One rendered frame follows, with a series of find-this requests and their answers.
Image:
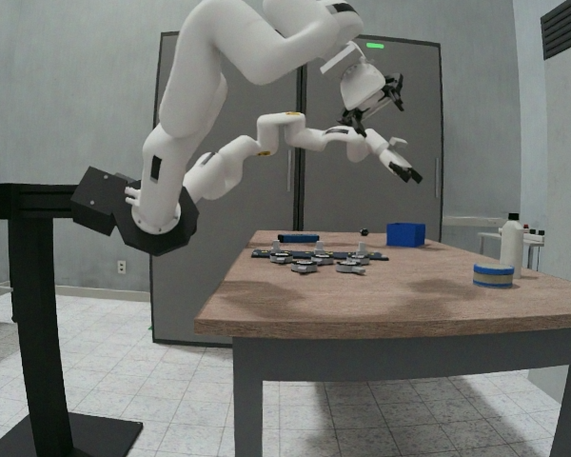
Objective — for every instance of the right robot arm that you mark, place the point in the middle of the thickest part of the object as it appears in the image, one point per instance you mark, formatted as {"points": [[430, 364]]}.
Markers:
{"points": [[260, 53]]}

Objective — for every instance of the white plastic bottle with black cap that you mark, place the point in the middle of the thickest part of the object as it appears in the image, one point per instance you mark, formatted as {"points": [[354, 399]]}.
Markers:
{"points": [[512, 243]]}

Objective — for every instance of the blue box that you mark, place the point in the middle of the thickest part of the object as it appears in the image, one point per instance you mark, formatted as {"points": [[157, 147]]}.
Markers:
{"points": [[400, 235]]}

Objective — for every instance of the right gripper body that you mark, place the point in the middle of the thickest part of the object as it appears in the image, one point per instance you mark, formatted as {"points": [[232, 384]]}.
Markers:
{"points": [[362, 88]]}

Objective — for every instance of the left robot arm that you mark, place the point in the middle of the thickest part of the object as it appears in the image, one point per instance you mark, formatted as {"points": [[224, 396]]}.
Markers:
{"points": [[227, 164]]}

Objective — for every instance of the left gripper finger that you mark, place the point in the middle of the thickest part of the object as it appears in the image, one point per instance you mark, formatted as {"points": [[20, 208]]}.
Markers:
{"points": [[415, 175], [400, 171]]}

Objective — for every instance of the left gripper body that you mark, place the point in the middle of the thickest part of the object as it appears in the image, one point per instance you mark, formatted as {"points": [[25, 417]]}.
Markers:
{"points": [[390, 155]]}

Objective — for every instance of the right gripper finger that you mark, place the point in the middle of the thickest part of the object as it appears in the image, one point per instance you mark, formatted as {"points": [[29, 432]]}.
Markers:
{"points": [[394, 89], [351, 120]]}

